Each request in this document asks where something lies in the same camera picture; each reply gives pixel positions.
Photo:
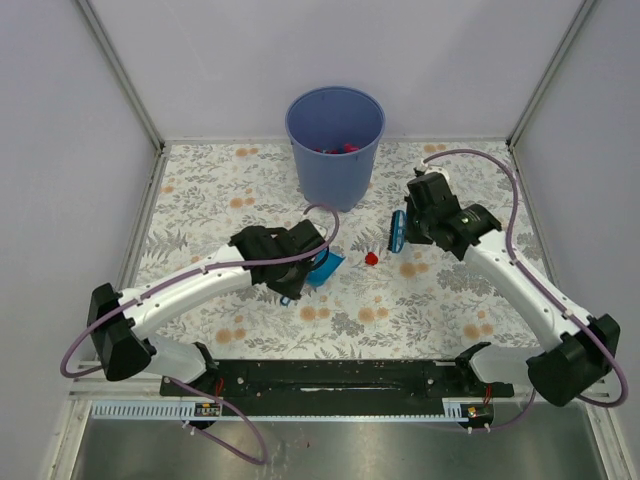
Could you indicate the blue hand brush black bristles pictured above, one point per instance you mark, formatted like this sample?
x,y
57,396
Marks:
x,y
397,233

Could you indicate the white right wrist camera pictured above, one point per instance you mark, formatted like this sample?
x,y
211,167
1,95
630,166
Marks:
x,y
425,168

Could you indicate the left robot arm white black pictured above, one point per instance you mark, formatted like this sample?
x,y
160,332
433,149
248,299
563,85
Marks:
x,y
126,322

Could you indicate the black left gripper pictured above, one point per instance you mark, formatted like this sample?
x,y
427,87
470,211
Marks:
x,y
293,291

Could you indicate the white slotted cable duct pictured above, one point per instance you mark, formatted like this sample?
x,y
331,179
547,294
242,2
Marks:
x,y
428,410

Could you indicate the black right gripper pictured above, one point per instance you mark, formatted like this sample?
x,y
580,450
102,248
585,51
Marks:
x,y
412,234

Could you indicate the red paper scrap far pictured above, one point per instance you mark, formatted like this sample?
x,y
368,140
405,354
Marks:
x,y
371,259

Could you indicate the scraps inside bin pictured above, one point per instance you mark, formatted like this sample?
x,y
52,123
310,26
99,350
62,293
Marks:
x,y
344,149

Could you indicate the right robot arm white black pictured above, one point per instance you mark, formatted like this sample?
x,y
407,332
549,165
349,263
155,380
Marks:
x,y
575,349

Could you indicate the blue plastic dustpan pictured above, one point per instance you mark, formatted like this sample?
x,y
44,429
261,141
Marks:
x,y
314,272

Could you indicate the blue plastic waste bin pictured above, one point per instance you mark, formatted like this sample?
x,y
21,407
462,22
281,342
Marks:
x,y
327,118

